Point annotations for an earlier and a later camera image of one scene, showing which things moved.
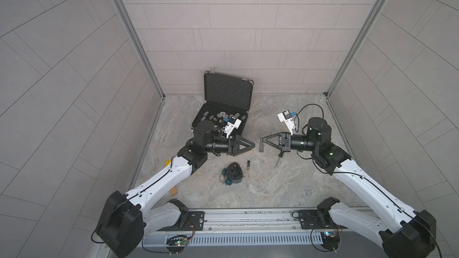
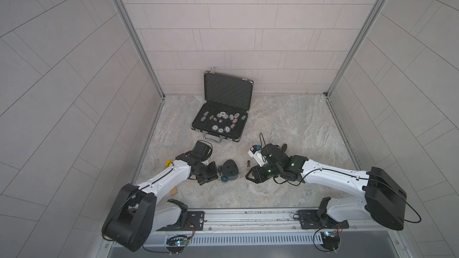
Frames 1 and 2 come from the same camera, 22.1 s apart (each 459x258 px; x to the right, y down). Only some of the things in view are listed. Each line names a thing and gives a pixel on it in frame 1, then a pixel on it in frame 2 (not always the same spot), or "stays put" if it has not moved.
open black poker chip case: x=228 y=101 stays put
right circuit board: x=331 y=240 stays put
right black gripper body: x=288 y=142 to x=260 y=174
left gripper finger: x=244 y=141 to x=211 y=169
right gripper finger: x=273 y=144 to x=256 y=180
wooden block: x=173 y=191 stays put
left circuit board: x=178 y=240 stays put
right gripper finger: x=265 y=139 to x=255 y=173
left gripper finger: x=244 y=150 to x=203 y=180
